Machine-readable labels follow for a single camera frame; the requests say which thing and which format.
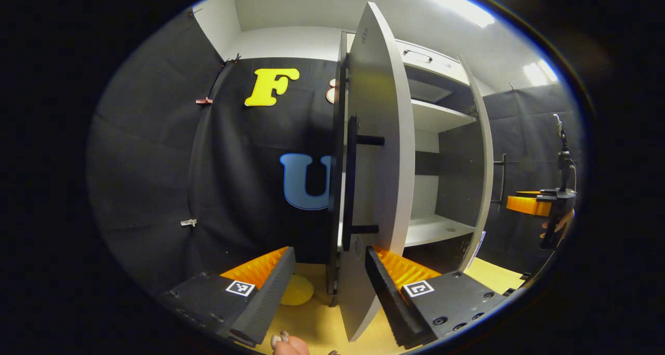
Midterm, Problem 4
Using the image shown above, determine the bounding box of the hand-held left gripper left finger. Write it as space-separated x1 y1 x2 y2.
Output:
156 247 297 346

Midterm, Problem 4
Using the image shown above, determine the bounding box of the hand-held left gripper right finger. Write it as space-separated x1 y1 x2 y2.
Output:
365 246 512 349

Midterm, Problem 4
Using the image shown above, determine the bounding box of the yellow round coaster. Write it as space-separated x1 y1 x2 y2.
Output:
281 274 315 306

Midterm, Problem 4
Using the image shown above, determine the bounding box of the white cabinet door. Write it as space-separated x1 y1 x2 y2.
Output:
456 54 495 272
326 2 416 343

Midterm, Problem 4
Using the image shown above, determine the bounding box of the white cabinet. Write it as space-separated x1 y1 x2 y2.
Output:
338 30 486 272

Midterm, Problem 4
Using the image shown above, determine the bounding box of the white cabinet shelf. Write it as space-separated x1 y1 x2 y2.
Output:
404 214 476 247
410 99 477 134

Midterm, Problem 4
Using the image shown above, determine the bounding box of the white cabinet drawer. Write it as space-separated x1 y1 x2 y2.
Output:
396 40 471 85

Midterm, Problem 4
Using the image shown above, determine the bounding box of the small ceiling light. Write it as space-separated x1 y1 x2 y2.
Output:
522 59 559 88

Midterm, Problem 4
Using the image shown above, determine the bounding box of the black backdrop cloth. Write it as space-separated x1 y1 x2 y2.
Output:
86 9 582 298

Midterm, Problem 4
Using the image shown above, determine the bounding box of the long ceiling light panel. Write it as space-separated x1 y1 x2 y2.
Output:
392 0 497 29

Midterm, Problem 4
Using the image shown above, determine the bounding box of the black door handle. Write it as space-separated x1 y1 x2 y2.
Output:
341 115 386 253
493 153 508 211

